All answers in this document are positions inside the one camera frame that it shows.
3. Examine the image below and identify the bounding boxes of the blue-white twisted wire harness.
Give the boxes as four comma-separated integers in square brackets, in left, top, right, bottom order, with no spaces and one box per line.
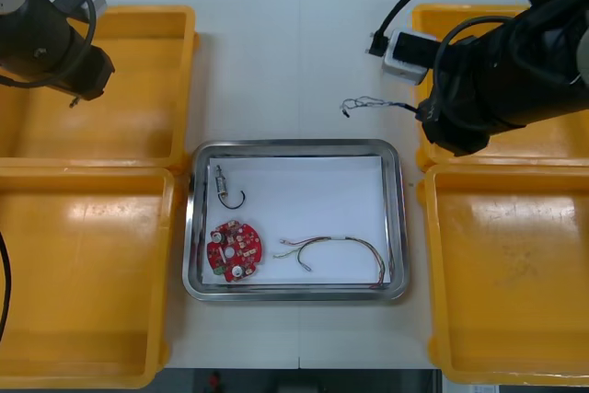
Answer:
[339,95,421,120]

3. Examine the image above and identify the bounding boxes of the steel tray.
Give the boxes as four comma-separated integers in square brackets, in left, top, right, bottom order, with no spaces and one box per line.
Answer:
[181,138,411,304]

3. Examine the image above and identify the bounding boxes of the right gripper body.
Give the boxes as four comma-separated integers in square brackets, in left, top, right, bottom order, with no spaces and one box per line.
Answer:
[421,97,491,157]

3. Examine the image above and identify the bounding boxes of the round red circuit board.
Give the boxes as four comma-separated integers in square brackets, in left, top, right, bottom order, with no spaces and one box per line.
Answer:
[205,218,269,283]

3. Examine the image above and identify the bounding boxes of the black cable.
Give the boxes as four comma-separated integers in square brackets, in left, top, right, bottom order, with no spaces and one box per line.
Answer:
[0,230,10,344]

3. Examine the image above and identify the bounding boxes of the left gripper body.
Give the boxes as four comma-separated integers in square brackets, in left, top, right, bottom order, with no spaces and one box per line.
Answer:
[58,44,116,102]

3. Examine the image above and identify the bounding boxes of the red green-yellow wire harness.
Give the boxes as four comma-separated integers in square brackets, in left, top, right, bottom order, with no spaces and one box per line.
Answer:
[272,235,397,291]

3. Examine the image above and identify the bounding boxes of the yellow-orange plastic bin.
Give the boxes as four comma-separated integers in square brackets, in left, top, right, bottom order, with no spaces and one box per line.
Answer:
[416,163,589,387]
[0,5,201,169]
[0,160,179,390]
[410,3,589,171]

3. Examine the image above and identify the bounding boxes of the metal solenoid with black cable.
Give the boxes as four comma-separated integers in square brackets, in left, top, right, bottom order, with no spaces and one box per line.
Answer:
[214,164,248,211]

